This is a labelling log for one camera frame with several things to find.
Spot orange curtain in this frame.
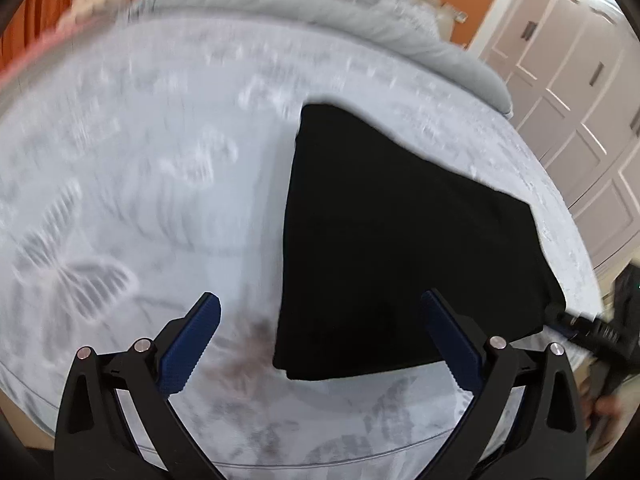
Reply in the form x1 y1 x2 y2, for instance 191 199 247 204
0 0 86 68

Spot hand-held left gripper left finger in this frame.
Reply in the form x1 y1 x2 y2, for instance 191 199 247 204
55 291 223 480

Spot flower-shaped cushion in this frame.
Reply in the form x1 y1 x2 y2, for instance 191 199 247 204
57 0 111 31

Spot grey pillow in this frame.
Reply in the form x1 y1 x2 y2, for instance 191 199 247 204
145 0 513 113

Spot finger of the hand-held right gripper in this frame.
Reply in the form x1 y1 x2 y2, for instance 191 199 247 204
542 300 621 358

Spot white wardrobe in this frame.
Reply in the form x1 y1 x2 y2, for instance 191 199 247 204
467 0 640 281

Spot person's right hand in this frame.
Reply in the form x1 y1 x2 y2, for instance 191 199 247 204
592 395 629 423

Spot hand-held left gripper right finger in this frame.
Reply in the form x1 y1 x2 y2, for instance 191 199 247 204
420 289 586 480

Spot butterfly print bedsheet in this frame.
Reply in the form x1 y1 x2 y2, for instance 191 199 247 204
0 15 603 471

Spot black pants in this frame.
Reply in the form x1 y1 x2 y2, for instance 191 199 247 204
272 103 567 382

